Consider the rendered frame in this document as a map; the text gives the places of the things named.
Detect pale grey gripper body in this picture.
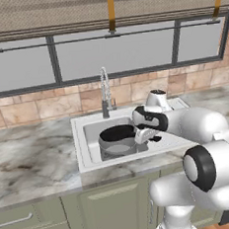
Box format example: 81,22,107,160
133,127,159,146

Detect grey pot with black rim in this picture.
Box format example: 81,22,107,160
96,120,165,161

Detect white sink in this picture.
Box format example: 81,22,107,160
68,95,200,175

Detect chrome spring tap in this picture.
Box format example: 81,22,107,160
97,65,118,119

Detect grey framed window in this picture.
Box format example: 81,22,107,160
0,8,229,100

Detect silver cupboard handle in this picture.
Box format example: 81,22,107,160
146,198,157,225

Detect grey blind rail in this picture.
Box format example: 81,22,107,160
0,18,223,54

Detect beige blind with orange straps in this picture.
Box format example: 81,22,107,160
0,0,229,45

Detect silver drawer handle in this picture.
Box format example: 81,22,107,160
0,211,35,229

